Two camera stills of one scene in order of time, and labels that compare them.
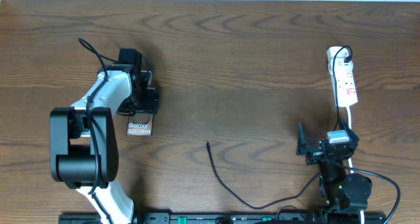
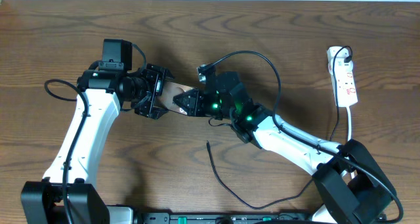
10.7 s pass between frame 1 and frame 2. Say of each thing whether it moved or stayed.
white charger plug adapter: stayed
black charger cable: moved
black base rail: stayed
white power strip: stayed
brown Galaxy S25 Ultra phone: moved
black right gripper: moved
